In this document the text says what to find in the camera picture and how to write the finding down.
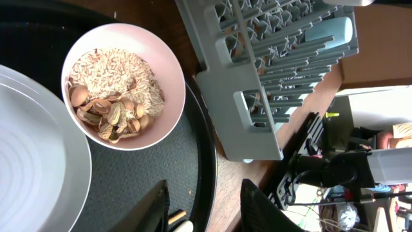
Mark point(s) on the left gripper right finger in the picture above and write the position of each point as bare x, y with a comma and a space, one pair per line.
259, 214

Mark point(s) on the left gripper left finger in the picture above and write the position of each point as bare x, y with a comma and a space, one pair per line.
150, 214

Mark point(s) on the pink bowl with scraps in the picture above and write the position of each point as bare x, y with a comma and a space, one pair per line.
123, 86

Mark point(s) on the light blue cup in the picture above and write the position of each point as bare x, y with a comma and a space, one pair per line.
340, 28

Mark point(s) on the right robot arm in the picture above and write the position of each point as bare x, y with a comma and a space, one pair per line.
352, 169

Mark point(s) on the grey dishwasher rack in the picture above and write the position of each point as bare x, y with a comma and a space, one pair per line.
257, 68

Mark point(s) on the wooden chopstick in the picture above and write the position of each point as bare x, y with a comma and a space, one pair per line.
176, 216

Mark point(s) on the grey plate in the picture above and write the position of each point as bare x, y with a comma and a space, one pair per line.
45, 158

